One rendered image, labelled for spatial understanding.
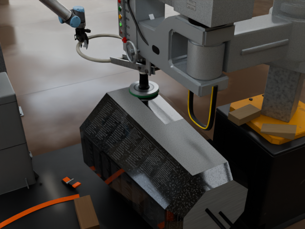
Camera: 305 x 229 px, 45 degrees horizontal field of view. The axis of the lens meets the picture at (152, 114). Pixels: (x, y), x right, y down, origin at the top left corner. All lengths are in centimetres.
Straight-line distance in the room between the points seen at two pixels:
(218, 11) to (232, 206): 110
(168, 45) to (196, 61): 24
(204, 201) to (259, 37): 91
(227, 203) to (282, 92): 78
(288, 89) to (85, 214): 159
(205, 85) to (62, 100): 260
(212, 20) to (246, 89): 287
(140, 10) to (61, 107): 207
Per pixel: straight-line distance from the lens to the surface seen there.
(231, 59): 197
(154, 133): 224
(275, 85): 243
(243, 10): 180
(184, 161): 203
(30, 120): 400
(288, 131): 236
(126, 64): 271
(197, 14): 176
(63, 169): 326
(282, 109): 249
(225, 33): 187
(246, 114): 244
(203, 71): 190
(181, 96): 424
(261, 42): 207
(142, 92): 261
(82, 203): 277
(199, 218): 208
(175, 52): 210
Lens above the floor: 211
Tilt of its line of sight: 33 degrees down
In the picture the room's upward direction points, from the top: straight up
